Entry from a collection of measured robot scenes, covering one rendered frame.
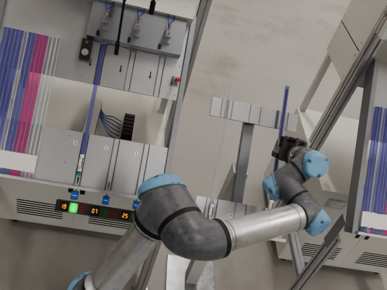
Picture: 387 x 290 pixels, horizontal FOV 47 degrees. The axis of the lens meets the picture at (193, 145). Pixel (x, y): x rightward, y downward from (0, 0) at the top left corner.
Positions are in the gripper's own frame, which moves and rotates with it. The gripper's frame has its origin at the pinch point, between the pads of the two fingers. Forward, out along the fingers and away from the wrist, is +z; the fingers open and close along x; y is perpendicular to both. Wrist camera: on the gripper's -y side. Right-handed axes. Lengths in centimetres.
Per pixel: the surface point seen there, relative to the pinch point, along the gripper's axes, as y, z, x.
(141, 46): 27, 9, 55
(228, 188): -18.7, 13.7, 11.7
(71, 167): -20, 5, 71
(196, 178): -36, 117, 6
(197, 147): -20, 142, 6
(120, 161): -14, 6, 55
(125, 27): 33, 10, 62
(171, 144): -4.9, 7.3, 38.0
